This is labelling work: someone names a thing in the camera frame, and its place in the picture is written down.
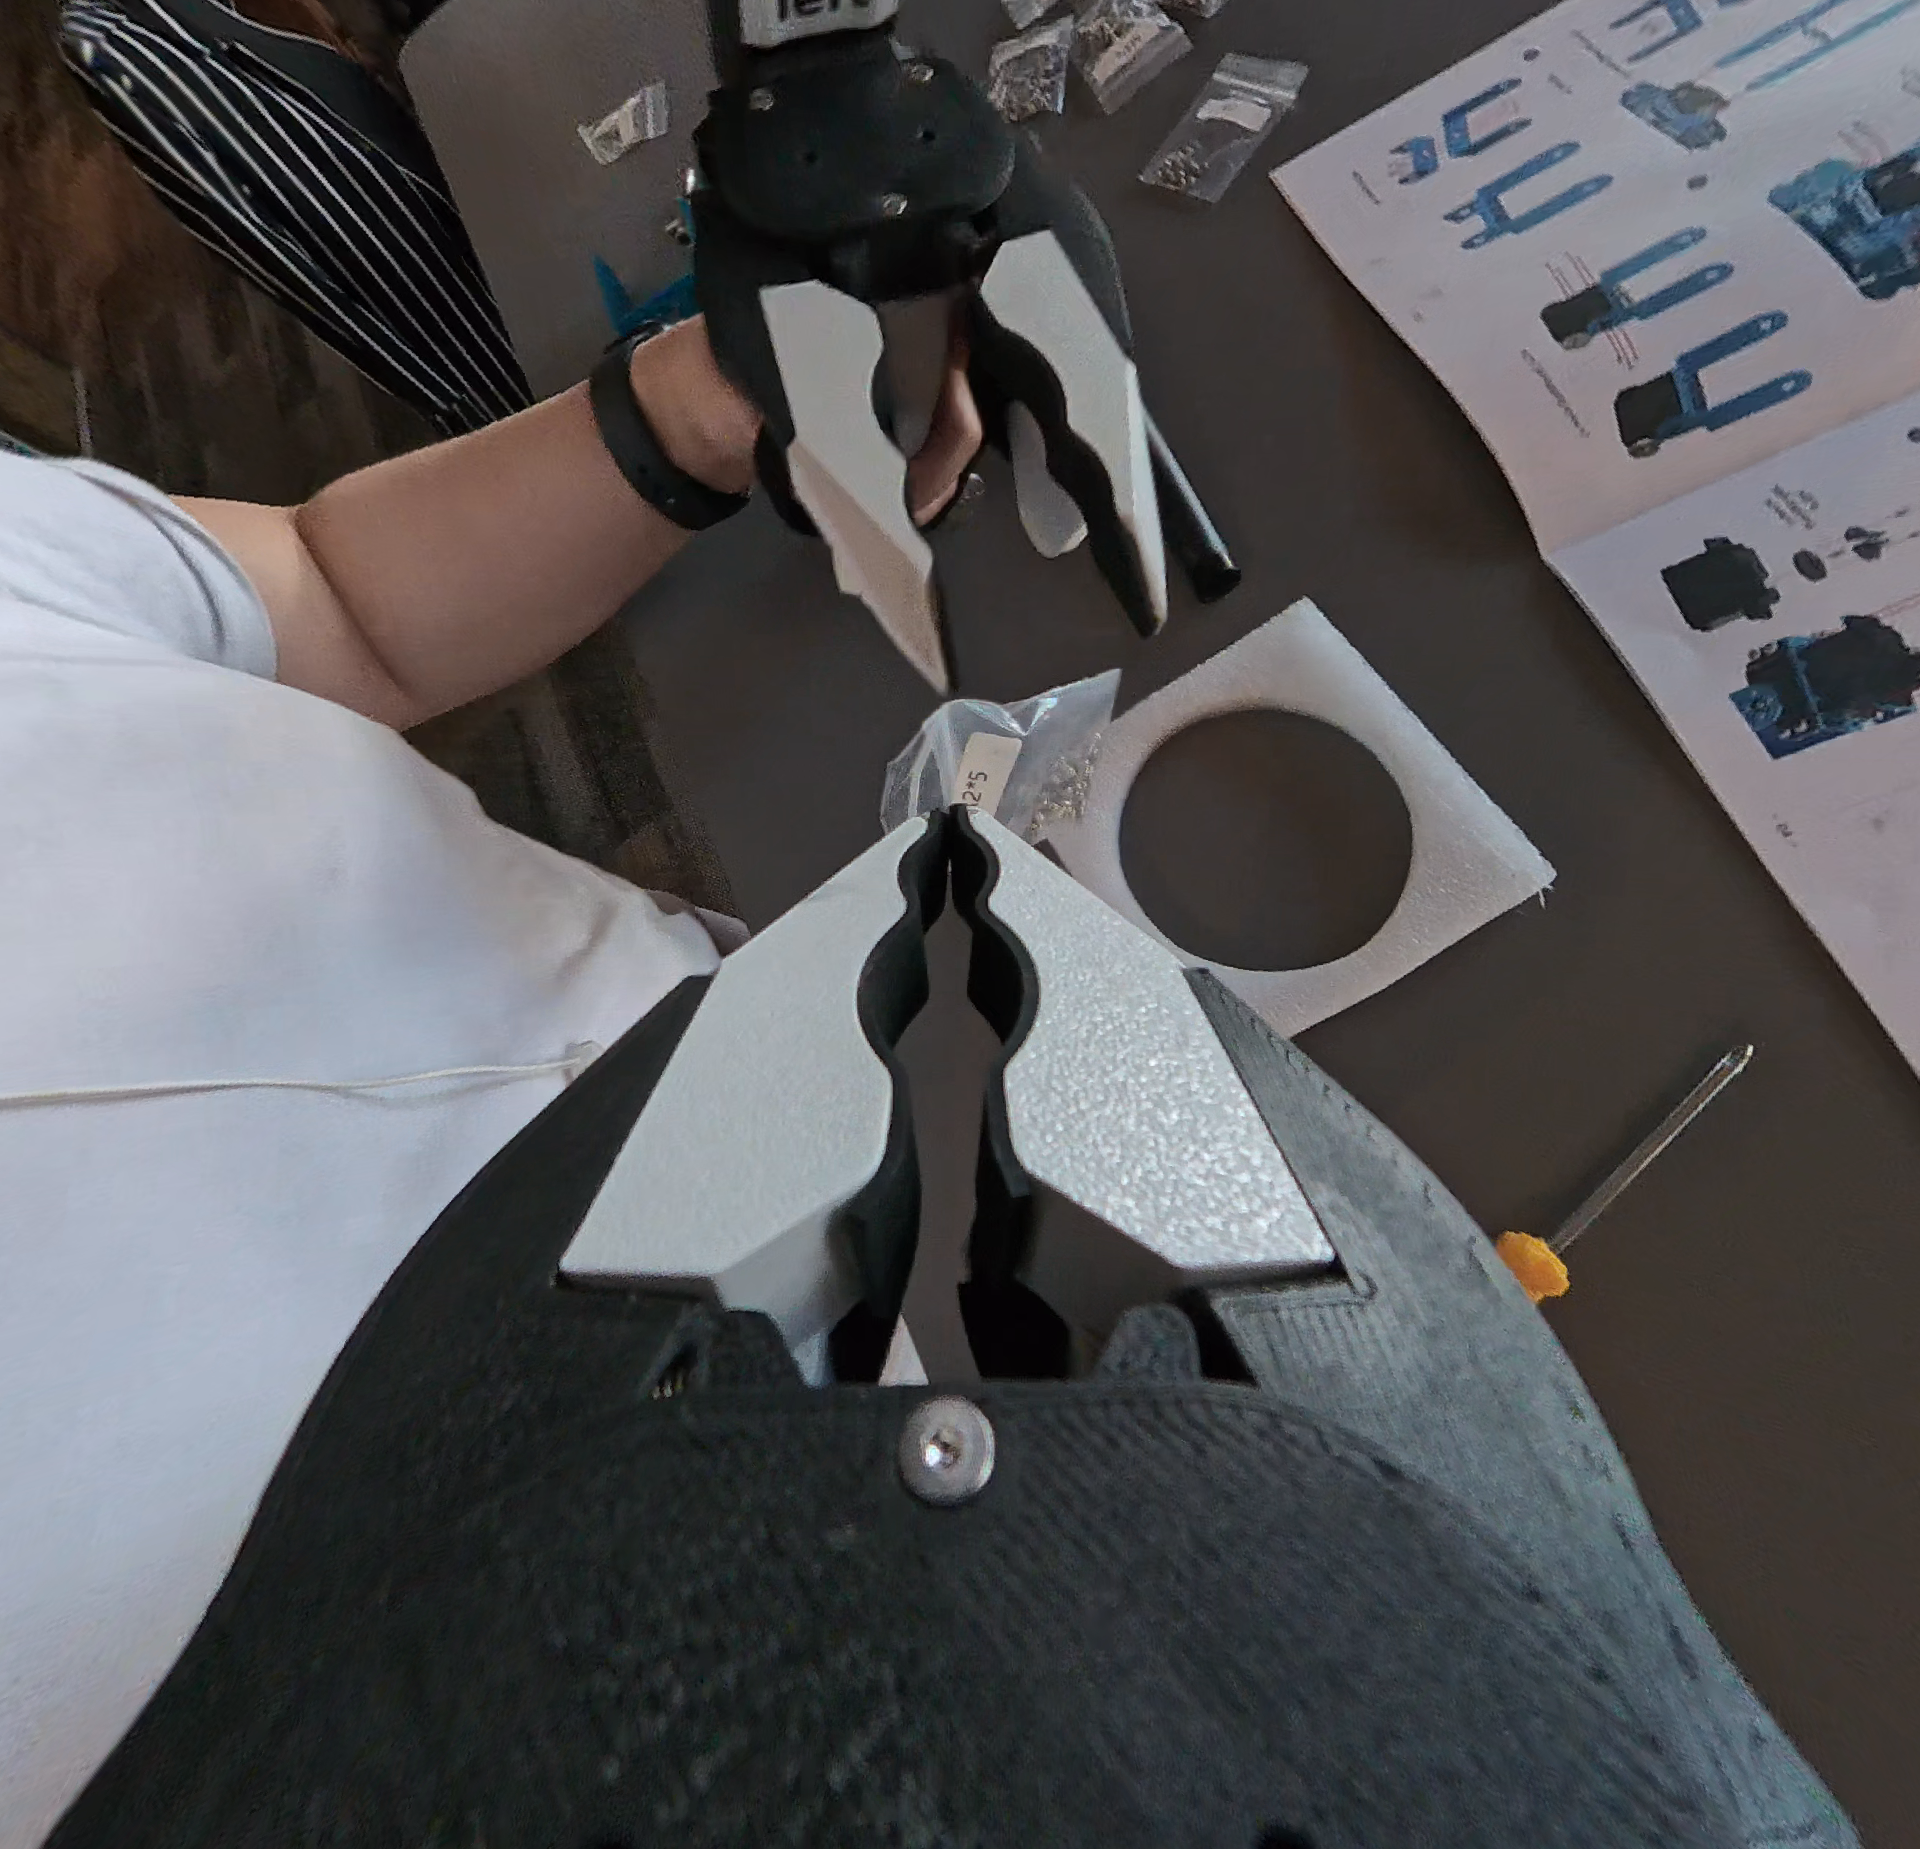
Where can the person's left forearm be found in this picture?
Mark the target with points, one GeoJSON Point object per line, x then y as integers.
{"type": "Point", "coordinates": [451, 529]}

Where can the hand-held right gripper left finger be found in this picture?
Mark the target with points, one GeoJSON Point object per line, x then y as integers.
{"type": "Point", "coordinates": [749, 1131]}

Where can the small clear zip bag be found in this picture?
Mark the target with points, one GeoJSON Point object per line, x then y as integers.
{"type": "Point", "coordinates": [961, 748]}

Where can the plastic bag full of screws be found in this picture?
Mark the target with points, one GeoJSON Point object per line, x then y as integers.
{"type": "Point", "coordinates": [1128, 43]}

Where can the dark desk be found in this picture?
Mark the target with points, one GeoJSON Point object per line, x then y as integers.
{"type": "Point", "coordinates": [1650, 1280]}

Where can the yellow screwdriver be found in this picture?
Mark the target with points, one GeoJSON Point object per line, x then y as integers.
{"type": "Point", "coordinates": [1533, 1262]}

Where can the black wristband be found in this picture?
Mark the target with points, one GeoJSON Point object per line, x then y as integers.
{"type": "Point", "coordinates": [647, 440]}

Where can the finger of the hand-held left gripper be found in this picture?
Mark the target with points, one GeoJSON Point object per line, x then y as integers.
{"type": "Point", "coordinates": [841, 424]}
{"type": "Point", "coordinates": [1079, 364]}

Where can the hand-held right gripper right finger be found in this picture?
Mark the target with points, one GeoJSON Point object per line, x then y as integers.
{"type": "Point", "coordinates": [1170, 1131]}

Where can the blue metal bracket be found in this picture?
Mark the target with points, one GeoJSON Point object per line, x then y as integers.
{"type": "Point", "coordinates": [625, 299]}

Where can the black electric screwdriver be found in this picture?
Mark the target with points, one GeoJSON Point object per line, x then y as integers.
{"type": "Point", "coordinates": [1193, 523]}

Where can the striped black white cloth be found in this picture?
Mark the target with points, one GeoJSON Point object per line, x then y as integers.
{"type": "Point", "coordinates": [301, 183]}

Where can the plastic bag of small screws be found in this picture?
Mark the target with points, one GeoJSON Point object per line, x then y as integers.
{"type": "Point", "coordinates": [1033, 72]}

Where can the white instruction booklet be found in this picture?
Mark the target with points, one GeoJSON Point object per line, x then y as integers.
{"type": "Point", "coordinates": [1725, 424]}

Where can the person's left hand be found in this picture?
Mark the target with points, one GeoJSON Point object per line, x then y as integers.
{"type": "Point", "coordinates": [706, 396]}

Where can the white foam piece with hole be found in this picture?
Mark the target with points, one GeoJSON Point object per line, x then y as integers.
{"type": "Point", "coordinates": [1426, 829]}

